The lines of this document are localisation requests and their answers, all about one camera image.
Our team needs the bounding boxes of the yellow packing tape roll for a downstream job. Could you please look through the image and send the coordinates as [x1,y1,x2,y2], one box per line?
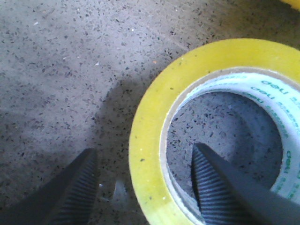
[129,38,300,225]

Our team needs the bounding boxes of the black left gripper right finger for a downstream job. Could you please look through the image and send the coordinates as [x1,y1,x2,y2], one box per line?
[192,142,300,225]

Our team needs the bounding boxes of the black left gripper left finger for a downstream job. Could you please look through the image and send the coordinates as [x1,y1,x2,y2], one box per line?
[0,149,98,225]

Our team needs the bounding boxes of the yellow woven basket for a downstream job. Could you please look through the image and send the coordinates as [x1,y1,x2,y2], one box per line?
[281,0,300,11]

